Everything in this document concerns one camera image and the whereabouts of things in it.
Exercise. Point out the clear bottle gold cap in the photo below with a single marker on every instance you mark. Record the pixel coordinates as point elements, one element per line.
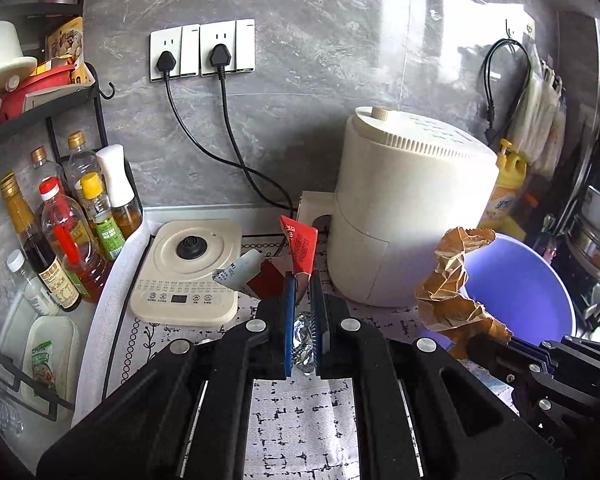
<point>80,155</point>
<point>45,165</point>

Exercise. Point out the crumpled foil ball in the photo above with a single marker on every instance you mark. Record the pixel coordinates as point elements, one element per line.
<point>305,340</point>

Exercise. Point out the grey red packet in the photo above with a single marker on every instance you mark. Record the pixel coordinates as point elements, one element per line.
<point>245,272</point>

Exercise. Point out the yellow cap green label bottle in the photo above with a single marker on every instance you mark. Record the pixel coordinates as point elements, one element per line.
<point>102,220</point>

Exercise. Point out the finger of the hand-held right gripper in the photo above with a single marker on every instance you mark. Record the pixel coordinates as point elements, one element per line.
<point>495,360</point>
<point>580,355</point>

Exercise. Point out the yellow detergent bottle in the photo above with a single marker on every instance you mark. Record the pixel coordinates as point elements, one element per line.
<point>505,190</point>

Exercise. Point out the yellow snack bag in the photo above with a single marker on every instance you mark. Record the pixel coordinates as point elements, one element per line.
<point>67,45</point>

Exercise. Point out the white wall hook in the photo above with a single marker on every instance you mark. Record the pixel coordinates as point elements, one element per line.
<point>520,27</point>

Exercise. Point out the white plastic tray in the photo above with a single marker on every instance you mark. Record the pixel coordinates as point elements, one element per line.
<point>50,355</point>

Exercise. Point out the torn red packet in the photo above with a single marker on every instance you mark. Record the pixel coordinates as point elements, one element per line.
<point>300,245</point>

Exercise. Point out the white air fryer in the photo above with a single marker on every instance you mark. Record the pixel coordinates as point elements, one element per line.
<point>410,200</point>

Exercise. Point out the white black patterned table mat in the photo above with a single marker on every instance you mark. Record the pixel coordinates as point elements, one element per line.
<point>300,425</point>

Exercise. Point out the brown paper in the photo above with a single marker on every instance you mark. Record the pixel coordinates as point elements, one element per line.
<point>455,290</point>

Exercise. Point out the small white cap bottle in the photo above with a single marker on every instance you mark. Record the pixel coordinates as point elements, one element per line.
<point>30,285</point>

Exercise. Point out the white top oil sprayer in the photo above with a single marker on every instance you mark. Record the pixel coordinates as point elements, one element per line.
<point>120,185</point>

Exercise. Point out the white wall socket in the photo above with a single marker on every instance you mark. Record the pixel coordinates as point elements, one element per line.
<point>230,40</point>
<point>175,45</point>

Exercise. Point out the black dish rack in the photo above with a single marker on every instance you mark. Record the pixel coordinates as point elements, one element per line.
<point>97,105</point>

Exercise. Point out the red cap oil bottle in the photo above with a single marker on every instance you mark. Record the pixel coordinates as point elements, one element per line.
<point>75,240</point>

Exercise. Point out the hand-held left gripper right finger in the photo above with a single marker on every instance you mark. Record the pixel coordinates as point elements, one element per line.
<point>320,330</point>

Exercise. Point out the hanging plastic bags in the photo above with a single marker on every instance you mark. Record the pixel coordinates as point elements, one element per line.
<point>540,110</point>

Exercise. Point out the cream kettle base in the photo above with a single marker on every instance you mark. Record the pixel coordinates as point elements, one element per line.
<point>190,275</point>

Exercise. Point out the dark soy sauce bottle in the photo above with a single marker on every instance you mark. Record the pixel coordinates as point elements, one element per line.
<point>45,270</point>

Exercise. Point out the purple plastic bucket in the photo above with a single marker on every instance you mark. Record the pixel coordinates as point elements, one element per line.
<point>520,280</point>

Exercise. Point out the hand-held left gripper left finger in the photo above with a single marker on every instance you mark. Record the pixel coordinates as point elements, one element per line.
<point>289,330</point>

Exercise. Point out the red plastic container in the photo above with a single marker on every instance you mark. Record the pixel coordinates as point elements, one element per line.
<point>35,90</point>

